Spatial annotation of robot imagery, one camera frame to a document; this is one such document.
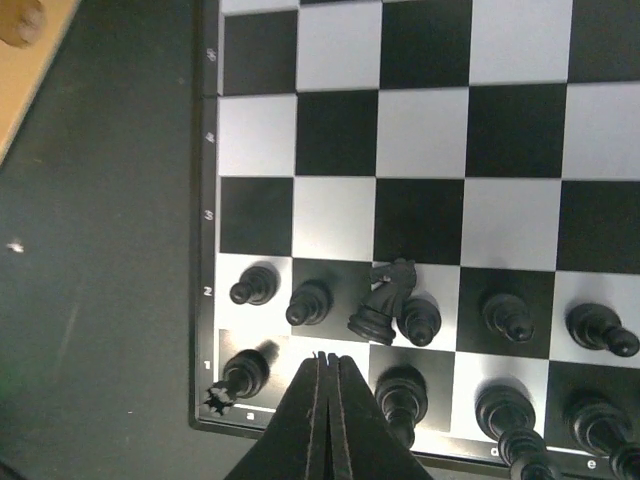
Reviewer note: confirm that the black chess queen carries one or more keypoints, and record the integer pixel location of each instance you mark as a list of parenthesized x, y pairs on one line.
[(506, 415)]

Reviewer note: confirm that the black chess king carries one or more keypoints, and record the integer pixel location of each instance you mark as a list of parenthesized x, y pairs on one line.
[(603, 429)]

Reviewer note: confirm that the yellow metal tin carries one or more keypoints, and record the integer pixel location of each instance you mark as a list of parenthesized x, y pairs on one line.
[(31, 34)]

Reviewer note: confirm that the black chess rook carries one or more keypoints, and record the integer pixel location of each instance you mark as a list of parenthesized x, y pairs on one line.
[(244, 376)]

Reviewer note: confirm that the black chess bishop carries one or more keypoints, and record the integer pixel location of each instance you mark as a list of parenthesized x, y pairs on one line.
[(401, 394)]

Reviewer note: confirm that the black chess pawn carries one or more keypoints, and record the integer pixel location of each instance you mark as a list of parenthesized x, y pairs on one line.
[(257, 286), (597, 327), (509, 316), (420, 321), (309, 304)]

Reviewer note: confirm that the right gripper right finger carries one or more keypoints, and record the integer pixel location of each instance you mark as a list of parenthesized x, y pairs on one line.
[(360, 442)]

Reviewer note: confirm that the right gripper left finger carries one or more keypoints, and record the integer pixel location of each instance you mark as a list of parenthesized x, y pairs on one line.
[(294, 444)]

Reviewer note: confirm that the black and white chessboard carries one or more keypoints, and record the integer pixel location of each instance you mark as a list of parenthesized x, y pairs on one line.
[(495, 143)]

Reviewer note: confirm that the black chess knight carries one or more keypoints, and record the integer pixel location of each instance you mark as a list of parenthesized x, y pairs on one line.
[(394, 284)]

